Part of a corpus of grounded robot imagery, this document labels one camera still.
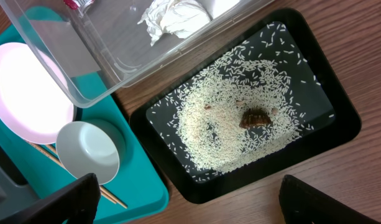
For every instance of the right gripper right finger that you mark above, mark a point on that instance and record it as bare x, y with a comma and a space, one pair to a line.
302, 203

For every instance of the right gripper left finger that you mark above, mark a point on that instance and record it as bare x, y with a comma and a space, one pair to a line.
75, 203

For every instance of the grey bowl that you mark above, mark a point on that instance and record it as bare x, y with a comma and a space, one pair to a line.
91, 146

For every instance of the dark brown food lump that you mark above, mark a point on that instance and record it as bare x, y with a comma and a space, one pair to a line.
253, 118

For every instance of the large white round plate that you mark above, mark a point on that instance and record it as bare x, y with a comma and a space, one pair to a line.
32, 105

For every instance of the white rice pile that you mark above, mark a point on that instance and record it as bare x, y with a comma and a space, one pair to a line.
208, 109

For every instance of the red snack wrapper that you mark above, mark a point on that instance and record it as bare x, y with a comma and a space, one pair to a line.
72, 3

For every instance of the white tissue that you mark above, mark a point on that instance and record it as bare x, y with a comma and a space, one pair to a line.
181, 18

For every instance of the teal plastic serving tray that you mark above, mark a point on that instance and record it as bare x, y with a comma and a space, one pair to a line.
137, 183

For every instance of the black rectangular tray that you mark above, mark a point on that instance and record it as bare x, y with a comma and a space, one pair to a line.
332, 118

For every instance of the clear plastic bin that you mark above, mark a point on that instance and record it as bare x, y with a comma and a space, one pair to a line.
104, 45

